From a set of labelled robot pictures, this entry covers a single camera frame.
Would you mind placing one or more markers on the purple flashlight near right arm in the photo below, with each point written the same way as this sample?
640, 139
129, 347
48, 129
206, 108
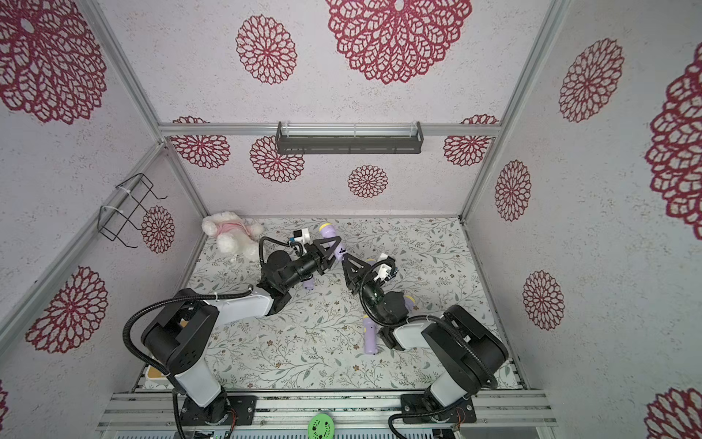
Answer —
409, 302

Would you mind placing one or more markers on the white plush teddy bear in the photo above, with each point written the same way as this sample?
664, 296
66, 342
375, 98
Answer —
233, 236

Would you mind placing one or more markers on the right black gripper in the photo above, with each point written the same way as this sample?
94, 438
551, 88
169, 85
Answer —
361, 276

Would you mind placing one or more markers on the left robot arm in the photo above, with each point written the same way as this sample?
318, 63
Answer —
172, 335

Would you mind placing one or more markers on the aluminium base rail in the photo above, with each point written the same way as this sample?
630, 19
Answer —
287, 410

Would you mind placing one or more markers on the black wire wall rack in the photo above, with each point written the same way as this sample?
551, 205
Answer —
113, 219

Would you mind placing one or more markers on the green tape roll front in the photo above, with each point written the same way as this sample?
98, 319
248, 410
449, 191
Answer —
321, 426

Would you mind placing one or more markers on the black wall shelf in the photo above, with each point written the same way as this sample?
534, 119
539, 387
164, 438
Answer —
349, 140

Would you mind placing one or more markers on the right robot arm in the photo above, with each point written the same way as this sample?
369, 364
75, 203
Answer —
468, 351

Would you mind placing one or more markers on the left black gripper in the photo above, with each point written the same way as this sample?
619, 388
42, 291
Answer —
322, 256

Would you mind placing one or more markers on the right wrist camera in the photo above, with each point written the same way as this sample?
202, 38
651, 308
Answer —
386, 270

